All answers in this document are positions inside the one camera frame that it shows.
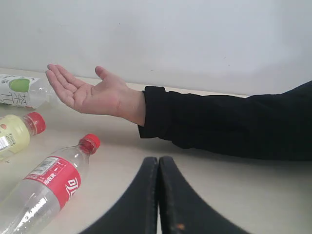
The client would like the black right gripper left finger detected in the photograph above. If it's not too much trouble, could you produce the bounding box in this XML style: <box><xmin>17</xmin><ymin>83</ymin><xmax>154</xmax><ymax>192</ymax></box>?
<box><xmin>82</xmin><ymin>157</ymin><xmax>158</xmax><ymax>234</ymax></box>

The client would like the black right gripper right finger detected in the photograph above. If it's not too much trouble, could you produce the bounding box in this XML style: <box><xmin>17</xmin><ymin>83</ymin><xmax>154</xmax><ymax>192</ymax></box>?
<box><xmin>158</xmin><ymin>156</ymin><xmax>247</xmax><ymax>234</ymax></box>

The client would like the clear cola bottle red label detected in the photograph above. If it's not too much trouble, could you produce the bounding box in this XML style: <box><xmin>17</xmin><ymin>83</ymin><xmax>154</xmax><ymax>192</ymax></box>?
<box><xmin>0</xmin><ymin>134</ymin><xmax>100</xmax><ymax>234</ymax></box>

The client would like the yellow bottle with red cap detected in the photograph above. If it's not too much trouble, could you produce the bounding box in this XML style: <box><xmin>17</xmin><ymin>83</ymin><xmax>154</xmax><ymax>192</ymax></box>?
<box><xmin>0</xmin><ymin>112</ymin><xmax>46</xmax><ymax>160</ymax></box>

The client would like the tea bottle with white label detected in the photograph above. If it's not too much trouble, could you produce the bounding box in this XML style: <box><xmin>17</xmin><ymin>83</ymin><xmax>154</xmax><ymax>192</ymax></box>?
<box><xmin>0</xmin><ymin>74</ymin><xmax>59</xmax><ymax>109</ymax></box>

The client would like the forearm in black sleeve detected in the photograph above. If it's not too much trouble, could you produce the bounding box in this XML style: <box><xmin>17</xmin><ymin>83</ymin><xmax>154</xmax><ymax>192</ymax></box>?
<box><xmin>139</xmin><ymin>82</ymin><xmax>312</xmax><ymax>161</ymax></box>

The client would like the person's open bare hand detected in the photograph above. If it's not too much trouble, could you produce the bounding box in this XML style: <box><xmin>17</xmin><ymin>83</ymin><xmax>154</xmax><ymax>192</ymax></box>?
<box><xmin>46</xmin><ymin>64</ymin><xmax>146</xmax><ymax>126</ymax></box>

